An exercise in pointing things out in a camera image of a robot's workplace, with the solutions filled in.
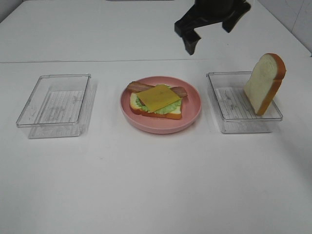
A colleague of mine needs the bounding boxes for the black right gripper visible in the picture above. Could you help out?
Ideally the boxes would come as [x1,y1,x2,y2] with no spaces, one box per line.
[175,0,251,55]

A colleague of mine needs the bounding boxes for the brown bacon strip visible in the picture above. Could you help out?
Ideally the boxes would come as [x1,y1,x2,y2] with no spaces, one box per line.
[136,84,187,109]
[126,81,154,93]

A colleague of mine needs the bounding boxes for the green lettuce leaf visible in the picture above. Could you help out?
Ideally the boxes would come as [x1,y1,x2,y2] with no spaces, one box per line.
[135,83,183,115]

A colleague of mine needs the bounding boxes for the yellow cheese slice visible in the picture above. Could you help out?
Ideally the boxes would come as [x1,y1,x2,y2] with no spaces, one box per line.
[135,84,182,113]

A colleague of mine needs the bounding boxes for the bread slice with brown crust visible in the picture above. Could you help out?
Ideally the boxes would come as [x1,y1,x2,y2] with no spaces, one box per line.
[129,93,182,119]

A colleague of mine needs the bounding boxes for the clear plastic right container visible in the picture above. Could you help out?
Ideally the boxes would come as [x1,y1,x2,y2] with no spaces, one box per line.
[206,71,283,134]

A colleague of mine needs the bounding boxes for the clear plastic container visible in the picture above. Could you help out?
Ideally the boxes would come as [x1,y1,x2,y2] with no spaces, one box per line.
[16,74,97,139]
[206,71,283,134]

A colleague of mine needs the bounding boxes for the clear plastic left container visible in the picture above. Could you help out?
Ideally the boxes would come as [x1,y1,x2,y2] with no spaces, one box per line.
[16,74,97,139]

